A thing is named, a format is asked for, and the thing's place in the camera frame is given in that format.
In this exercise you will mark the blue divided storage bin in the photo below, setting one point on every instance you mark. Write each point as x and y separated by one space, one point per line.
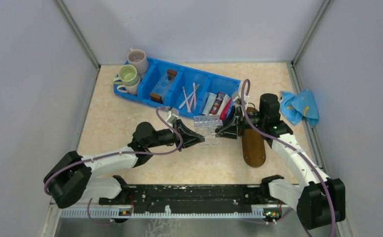
186 76

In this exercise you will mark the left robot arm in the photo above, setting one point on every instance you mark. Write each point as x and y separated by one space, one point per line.
77 177

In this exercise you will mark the white ceramic mug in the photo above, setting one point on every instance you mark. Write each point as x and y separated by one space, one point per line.
132 90

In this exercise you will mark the clear textured acrylic tray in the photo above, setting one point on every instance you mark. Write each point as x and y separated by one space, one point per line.
206 126

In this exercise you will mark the brown oval wooden tray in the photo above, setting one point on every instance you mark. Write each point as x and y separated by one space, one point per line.
253 146

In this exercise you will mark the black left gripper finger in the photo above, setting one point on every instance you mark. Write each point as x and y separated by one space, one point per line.
191 129
191 141

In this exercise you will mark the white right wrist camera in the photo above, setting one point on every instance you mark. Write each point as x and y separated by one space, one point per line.
236 97

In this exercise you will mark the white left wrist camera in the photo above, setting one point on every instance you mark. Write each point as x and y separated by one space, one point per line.
172 115

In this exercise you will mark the clear holder with wooden ends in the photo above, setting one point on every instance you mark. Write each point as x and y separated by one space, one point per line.
162 87

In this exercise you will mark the green ceramic mug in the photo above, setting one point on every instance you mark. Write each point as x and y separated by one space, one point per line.
127 75

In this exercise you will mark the light pink toothbrush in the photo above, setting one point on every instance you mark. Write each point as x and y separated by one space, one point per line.
194 96

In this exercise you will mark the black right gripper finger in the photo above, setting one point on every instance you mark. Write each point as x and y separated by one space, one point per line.
230 123
230 132

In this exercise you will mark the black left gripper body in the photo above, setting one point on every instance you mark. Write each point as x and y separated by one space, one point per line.
166 137

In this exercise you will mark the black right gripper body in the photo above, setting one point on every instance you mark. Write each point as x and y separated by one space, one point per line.
256 119

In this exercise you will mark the white tube orange cap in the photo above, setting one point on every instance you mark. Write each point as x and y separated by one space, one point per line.
223 104

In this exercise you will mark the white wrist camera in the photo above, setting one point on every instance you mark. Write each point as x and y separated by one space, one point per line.
236 97
172 115

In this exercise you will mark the grey ceramic mug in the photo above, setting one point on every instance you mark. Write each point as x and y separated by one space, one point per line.
138 59

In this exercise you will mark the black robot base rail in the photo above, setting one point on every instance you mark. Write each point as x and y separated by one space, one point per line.
201 201

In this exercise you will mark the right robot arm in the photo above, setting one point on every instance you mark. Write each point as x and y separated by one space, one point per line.
318 199

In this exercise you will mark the blue crumpled cloth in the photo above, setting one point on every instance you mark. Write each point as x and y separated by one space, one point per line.
296 107

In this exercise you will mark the white tube black cap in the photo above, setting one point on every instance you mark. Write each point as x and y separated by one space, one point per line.
209 104

